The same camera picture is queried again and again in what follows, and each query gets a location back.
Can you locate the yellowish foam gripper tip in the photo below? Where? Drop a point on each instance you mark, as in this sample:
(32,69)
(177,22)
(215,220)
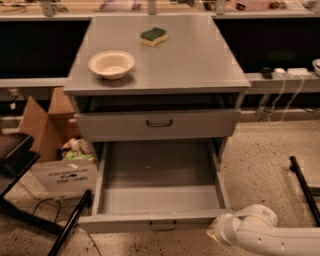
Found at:
(222,227)

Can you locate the grey drawer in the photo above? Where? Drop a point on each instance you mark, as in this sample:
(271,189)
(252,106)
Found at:
(159,125)
(157,186)

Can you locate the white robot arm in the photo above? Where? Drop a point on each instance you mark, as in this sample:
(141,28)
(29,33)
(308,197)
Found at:
(255,229)

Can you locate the grey top drawer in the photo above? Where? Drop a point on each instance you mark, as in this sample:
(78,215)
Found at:
(159,125)

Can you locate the grey drawer cabinet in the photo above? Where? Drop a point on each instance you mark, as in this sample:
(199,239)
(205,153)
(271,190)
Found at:
(192,70)

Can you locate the black stand leg right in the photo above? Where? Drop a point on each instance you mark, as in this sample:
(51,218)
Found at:
(308,192)

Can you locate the open cardboard box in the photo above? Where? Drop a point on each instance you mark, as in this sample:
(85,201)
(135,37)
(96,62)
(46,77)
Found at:
(51,129)

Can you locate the colourful toys in box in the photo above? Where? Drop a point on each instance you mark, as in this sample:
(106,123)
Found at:
(75,149)

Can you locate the black small device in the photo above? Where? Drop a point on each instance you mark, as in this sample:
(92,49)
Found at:
(266,73)

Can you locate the white power adapter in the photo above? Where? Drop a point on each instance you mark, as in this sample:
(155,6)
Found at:
(280,71)

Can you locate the white power strip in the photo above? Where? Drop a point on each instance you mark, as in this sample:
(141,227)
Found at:
(299,72)

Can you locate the white paper bowl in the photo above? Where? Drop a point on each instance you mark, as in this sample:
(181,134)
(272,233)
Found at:
(112,65)

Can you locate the green yellow sponge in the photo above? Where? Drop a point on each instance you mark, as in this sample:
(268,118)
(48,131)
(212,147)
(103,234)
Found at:
(153,36)

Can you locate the black stand left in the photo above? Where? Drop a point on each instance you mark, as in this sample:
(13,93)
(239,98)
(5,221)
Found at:
(16,158)

